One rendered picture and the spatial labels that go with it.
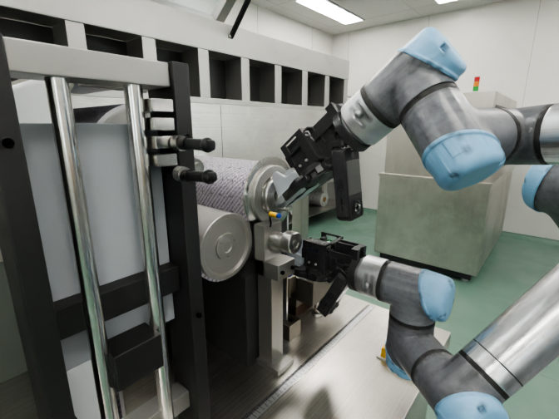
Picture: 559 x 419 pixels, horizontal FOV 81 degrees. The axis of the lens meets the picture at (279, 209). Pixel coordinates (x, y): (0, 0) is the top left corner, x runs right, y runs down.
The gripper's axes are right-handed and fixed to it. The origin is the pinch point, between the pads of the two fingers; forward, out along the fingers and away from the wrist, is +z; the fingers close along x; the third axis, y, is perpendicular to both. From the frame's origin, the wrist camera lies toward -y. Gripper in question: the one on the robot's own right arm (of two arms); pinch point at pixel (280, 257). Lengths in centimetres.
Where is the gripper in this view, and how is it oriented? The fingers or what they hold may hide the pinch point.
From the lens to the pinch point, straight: 75.6
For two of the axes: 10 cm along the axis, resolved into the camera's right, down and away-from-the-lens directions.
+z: -7.6, -1.6, 6.2
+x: -6.4, 1.9, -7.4
